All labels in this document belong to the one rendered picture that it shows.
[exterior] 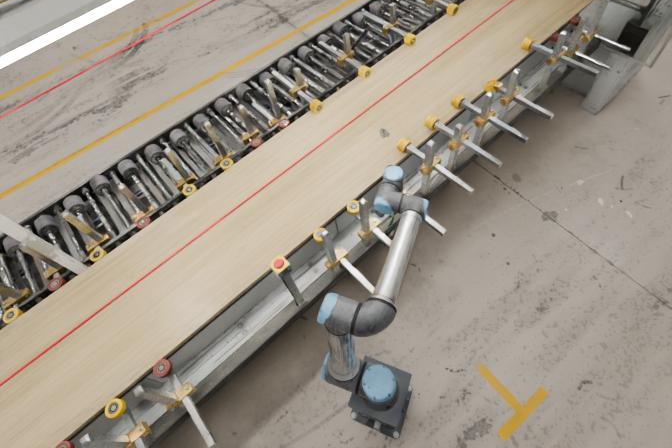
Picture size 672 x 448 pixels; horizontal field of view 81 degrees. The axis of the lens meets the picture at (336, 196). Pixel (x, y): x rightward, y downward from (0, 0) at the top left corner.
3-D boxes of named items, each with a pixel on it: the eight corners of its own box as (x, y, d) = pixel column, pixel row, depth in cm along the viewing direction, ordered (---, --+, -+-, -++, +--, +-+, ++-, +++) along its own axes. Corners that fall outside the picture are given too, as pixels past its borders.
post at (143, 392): (192, 403, 196) (142, 391, 156) (186, 408, 195) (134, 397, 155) (189, 397, 198) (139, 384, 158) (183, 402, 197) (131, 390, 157)
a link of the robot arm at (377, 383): (390, 410, 183) (390, 407, 169) (356, 396, 188) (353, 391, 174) (399, 377, 191) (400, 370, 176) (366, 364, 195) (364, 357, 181)
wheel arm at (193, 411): (218, 442, 176) (214, 442, 172) (212, 448, 175) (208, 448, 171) (173, 366, 196) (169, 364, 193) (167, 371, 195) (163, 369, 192)
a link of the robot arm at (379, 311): (386, 340, 129) (432, 194, 169) (351, 327, 132) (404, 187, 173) (385, 352, 138) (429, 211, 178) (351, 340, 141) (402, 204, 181)
